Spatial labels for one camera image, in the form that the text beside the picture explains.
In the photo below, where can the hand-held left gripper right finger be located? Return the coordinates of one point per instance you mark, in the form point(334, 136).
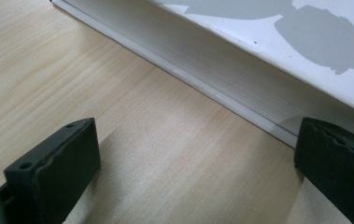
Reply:
point(339, 174)

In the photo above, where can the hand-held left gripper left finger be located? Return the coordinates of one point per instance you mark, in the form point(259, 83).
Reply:
point(56, 174)

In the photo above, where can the thick white book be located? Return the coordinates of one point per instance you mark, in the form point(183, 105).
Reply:
point(290, 62)

